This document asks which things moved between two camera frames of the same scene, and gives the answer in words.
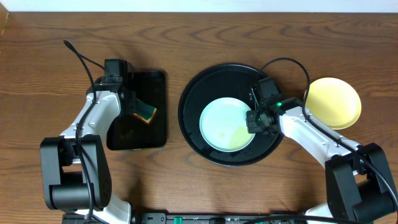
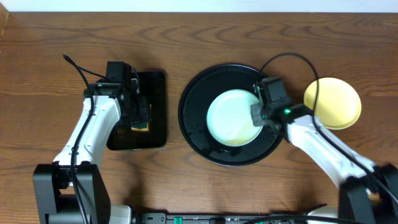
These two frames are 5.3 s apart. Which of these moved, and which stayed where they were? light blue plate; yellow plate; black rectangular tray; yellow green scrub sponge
Moved: light blue plate; yellow green scrub sponge
Stayed: yellow plate; black rectangular tray
